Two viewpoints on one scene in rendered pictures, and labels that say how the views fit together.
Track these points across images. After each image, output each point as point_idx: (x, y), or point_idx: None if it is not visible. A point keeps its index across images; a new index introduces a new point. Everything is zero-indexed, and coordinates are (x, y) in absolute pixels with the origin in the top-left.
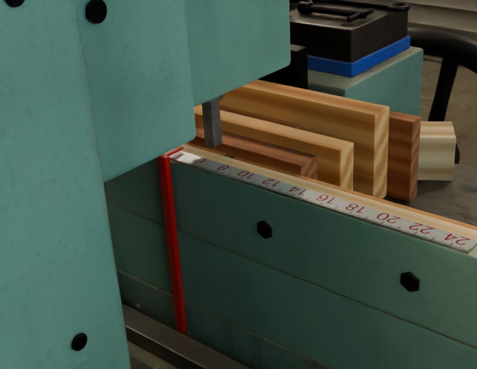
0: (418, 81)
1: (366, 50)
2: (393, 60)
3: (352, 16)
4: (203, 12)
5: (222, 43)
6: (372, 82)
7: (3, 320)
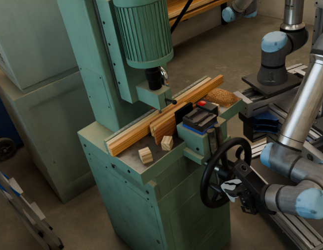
0: (201, 143)
1: (187, 124)
2: (193, 132)
3: (185, 116)
4: (143, 92)
5: (147, 97)
6: (183, 130)
7: (103, 99)
